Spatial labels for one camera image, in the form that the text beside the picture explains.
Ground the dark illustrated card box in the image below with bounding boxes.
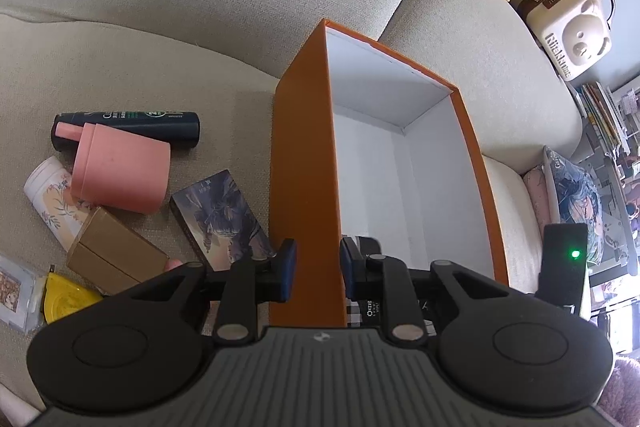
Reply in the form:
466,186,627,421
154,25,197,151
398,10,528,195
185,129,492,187
169,169,276,271

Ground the brown cardboard box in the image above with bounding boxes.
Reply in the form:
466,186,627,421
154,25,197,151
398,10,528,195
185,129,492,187
66,207,168,295

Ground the orange cardboard box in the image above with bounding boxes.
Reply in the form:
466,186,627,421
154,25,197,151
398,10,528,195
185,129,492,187
269,20,509,327

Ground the dark green tube bottle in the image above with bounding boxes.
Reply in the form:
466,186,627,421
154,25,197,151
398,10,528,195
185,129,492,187
50,110,201,152

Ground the yellow tape measure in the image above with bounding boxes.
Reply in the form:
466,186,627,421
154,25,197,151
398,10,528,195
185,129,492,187
43,272,103,324

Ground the pink plastic cup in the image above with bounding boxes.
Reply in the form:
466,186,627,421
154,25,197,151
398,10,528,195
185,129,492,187
54,122,170,215

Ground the white floral bottle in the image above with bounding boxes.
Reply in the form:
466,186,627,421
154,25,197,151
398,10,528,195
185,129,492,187
24,156,93,251

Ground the pink pump bottle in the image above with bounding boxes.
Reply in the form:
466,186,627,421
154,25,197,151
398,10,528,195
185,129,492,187
165,259,182,271

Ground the blue floral cushion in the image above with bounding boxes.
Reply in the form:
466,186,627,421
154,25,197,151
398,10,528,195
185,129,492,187
542,146,604,267

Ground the pink cushion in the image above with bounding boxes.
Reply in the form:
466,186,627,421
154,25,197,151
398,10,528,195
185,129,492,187
523,166,551,234

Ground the stack of books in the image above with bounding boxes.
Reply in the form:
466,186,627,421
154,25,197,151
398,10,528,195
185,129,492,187
578,81,628,153

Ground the cream bear mini suitcase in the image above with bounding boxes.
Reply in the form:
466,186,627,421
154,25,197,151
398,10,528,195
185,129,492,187
511,0,615,82

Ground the beige fabric sofa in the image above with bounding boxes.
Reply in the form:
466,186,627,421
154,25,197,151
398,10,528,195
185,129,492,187
0,0,586,413

